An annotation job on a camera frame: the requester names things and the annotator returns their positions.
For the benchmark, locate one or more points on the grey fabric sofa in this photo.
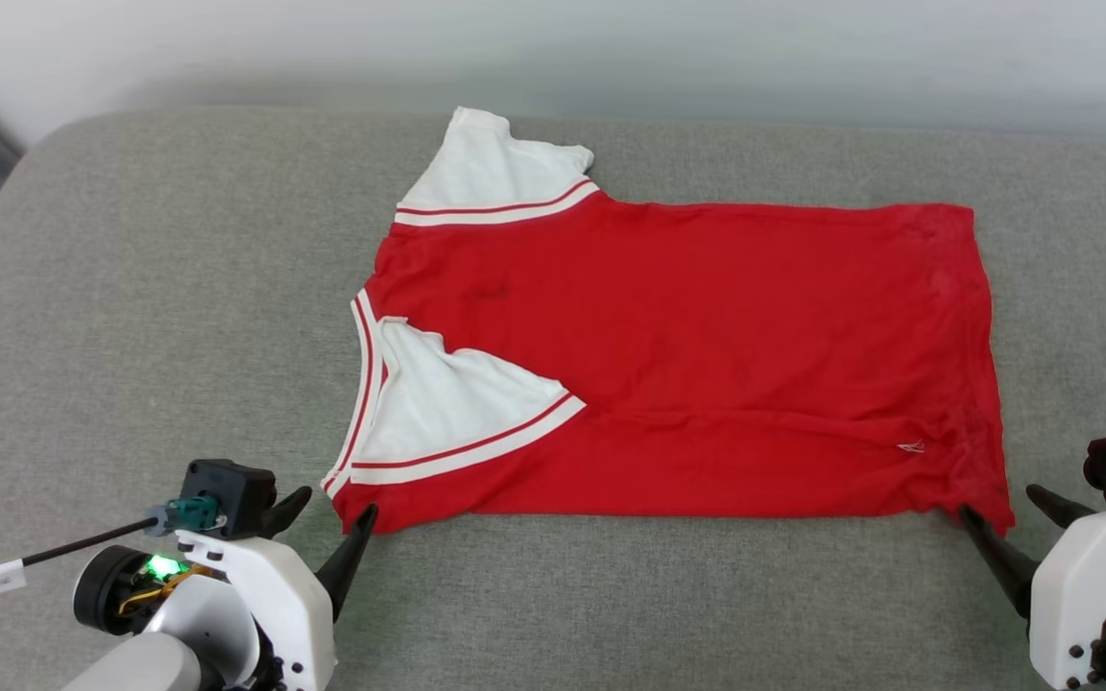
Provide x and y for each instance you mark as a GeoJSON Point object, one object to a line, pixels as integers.
{"type": "Point", "coordinates": [150, 317]}

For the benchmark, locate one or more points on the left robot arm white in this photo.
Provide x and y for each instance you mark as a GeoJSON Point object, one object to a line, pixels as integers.
{"type": "Point", "coordinates": [193, 638]}

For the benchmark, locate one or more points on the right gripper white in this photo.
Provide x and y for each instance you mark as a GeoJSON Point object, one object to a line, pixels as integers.
{"type": "Point", "coordinates": [1076, 595]}

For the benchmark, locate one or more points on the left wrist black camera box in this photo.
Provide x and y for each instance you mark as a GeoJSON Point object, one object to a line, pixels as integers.
{"type": "Point", "coordinates": [227, 494]}

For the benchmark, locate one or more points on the red and white t-shirt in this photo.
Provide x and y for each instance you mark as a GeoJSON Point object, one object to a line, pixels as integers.
{"type": "Point", "coordinates": [668, 336]}

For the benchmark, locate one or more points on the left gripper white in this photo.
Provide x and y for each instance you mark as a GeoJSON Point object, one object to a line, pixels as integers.
{"type": "Point", "coordinates": [294, 614]}

